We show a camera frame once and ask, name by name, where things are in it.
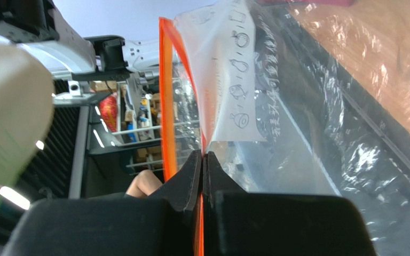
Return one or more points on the clear orange-zip plastic bag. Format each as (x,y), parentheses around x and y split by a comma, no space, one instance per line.
(297,97)

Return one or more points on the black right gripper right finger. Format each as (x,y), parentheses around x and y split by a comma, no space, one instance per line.
(236,222)

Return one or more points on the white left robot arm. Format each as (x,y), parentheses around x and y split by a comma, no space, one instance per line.
(39,25)

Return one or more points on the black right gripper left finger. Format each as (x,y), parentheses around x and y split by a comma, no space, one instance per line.
(160,224)

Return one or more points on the toy lettuce head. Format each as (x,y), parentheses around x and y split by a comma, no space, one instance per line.
(26,109)

